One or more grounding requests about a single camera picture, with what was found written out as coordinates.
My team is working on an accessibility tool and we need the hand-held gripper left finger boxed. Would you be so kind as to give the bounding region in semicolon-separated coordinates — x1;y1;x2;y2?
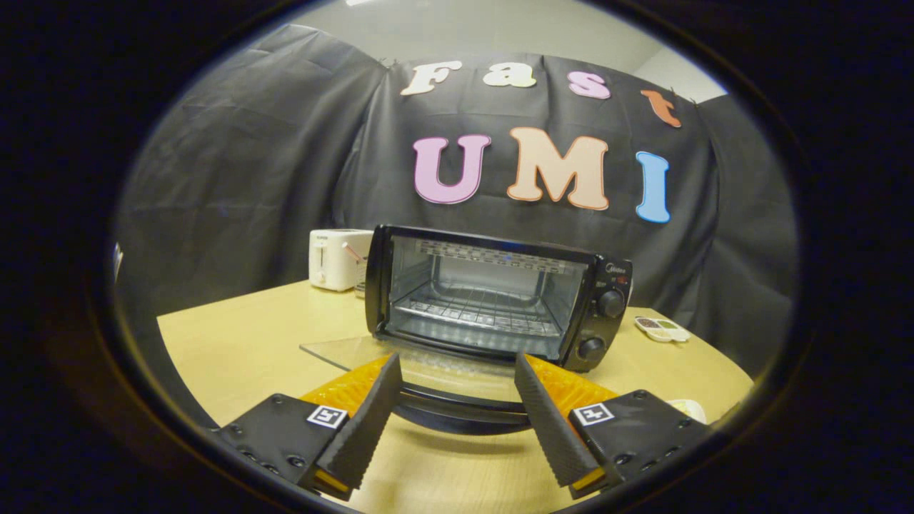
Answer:
213;353;403;501

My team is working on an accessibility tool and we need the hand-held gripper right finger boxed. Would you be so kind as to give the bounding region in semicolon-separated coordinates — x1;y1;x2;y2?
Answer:
513;352;712;500

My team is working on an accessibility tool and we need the black toaster oven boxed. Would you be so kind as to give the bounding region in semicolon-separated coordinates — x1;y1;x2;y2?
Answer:
300;224;635;437

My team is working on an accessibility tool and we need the white pop-up toaster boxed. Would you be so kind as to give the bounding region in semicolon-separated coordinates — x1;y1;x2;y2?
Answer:
308;228;374;293

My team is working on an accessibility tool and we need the white plate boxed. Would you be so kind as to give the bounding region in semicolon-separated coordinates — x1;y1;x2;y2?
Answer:
664;398;708;426

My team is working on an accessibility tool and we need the white divided sauce dish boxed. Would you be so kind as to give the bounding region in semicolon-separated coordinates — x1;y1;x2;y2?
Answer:
634;316;692;344

